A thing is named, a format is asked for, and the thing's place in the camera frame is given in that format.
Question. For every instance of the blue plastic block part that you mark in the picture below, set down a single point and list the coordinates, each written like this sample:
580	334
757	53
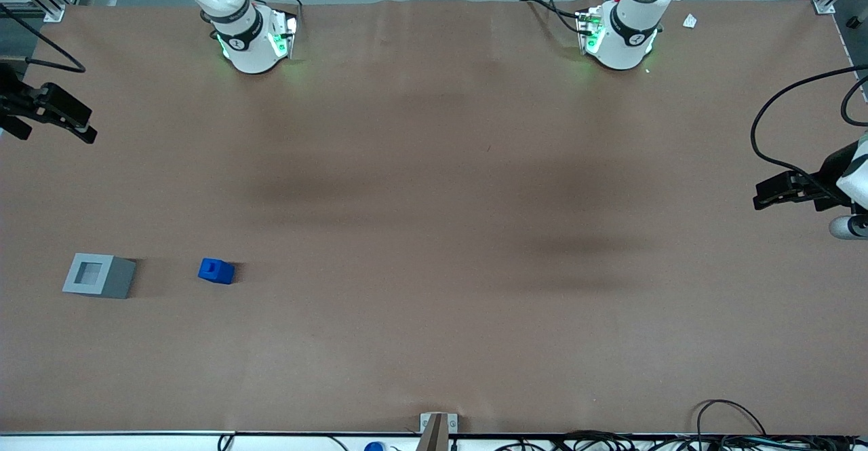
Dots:
215	271

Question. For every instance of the brown paper table cover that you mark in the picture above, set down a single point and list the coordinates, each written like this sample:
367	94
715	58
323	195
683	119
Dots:
434	247

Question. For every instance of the blue round cap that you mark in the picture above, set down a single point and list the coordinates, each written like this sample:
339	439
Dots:
373	447

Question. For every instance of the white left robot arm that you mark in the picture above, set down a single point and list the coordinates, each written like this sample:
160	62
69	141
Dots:
627	44

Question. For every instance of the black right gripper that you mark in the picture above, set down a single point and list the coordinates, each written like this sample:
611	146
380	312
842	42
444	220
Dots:
13	97

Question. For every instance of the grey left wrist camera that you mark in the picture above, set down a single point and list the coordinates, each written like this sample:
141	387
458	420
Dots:
847	228

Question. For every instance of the gray square hollow base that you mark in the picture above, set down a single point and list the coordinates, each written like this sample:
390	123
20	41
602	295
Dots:
116	280

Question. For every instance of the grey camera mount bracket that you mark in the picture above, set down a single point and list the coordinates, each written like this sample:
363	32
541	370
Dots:
438	430

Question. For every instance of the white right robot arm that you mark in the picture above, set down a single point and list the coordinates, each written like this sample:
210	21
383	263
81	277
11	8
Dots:
251	51

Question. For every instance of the white paper scrap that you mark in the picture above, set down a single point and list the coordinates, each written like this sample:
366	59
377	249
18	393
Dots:
689	21

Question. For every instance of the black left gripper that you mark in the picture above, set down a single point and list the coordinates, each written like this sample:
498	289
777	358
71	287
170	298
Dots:
829	174

